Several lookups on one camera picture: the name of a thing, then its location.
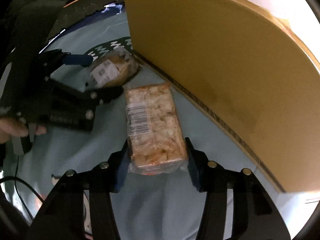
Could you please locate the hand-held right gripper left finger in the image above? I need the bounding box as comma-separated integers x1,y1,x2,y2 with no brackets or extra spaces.
26,140,130,240

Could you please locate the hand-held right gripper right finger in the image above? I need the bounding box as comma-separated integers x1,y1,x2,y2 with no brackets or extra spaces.
184,137,292,240

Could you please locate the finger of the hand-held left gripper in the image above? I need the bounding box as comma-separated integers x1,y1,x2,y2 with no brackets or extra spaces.
50,80,124,107
37,49,94,80

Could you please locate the round bread packet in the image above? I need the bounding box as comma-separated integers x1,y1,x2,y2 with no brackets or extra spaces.
85,49,143,88

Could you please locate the clear rice cake packet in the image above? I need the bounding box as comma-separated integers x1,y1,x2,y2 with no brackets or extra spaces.
124,82,189,175

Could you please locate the yellow cardboard box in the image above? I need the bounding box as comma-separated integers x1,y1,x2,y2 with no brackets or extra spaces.
122,0,320,193

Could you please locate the person's left hand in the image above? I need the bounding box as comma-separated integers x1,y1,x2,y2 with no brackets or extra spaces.
0,117,47,144

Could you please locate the light blue printed cloth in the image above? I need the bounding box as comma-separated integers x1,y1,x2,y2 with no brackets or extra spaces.
2,4,320,240

